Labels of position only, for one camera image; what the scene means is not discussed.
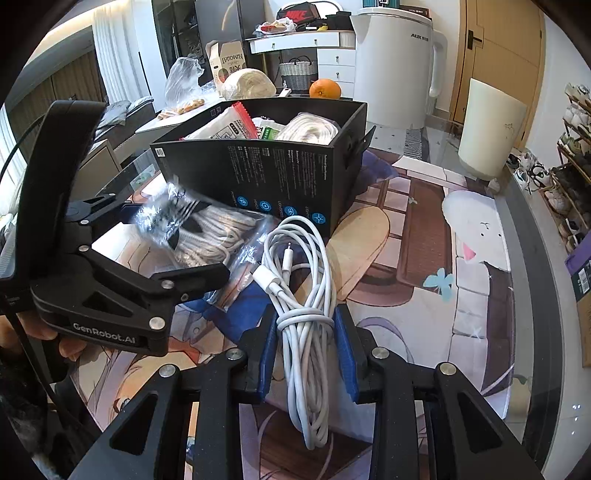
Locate clear plastic bag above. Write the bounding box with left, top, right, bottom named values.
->
left=164, top=56, right=205, bottom=109

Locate orange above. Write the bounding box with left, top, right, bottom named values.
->
left=308, top=79, right=342, bottom=100

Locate beige nightstand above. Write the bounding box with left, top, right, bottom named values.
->
left=83, top=138, right=125, bottom=181

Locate white desk with drawers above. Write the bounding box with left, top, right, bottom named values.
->
left=245, top=30, right=356, bottom=93

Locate person's left hand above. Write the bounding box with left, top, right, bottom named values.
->
left=0, top=314, right=89, bottom=361

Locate purple box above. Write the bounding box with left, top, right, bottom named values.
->
left=564, top=247, right=591, bottom=333

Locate shoe rack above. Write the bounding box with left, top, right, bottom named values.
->
left=508, top=83, right=591, bottom=254

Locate cream trash bin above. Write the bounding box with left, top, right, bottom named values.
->
left=457, top=78, right=528, bottom=182

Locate white cable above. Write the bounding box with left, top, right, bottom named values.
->
left=252, top=216, right=339, bottom=449

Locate cream rope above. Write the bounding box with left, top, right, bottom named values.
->
left=276, top=112, right=345, bottom=143

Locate black cardboard box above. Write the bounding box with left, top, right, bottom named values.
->
left=150, top=98, right=377, bottom=237

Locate green and white packet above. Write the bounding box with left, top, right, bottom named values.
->
left=256, top=119, right=284, bottom=140

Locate red-edged white packet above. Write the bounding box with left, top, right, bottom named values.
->
left=182, top=102, right=260, bottom=140

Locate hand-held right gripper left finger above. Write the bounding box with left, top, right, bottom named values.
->
left=69, top=305, right=279, bottom=480

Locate pile of small orange fruits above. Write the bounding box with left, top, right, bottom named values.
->
left=159, top=99, right=206, bottom=120

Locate white side table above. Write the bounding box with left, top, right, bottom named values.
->
left=134, top=92, right=222, bottom=134

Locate grey wicker basket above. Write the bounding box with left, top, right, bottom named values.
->
left=278, top=58, right=319, bottom=90

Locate wooden door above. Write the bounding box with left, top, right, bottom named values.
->
left=450, top=0, right=546, bottom=125

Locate cartoon printed table mat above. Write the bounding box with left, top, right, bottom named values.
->
left=74, top=138, right=522, bottom=480

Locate grey refrigerator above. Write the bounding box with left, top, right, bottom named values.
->
left=194, top=0, right=245, bottom=47

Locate white curtain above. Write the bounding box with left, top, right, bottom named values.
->
left=92, top=4, right=139, bottom=104

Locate red and black shoe box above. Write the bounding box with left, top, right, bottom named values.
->
left=276, top=2, right=321, bottom=26

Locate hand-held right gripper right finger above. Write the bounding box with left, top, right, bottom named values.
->
left=333, top=305, right=546, bottom=480

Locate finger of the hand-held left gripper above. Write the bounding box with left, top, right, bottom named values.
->
left=36, top=230, right=230, bottom=343
left=67, top=194, right=155, bottom=241

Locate grey clothes pile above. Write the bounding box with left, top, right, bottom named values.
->
left=95, top=97, right=155, bottom=134

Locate white electric kettle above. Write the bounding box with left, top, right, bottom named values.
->
left=348, top=9, right=448, bottom=130

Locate white fruit carton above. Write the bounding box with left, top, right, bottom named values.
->
left=205, top=41, right=245, bottom=88

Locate white round wrapped bundle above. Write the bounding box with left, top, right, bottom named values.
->
left=221, top=68, right=277, bottom=100

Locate bagged white rope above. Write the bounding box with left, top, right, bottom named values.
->
left=139, top=182, right=278, bottom=315

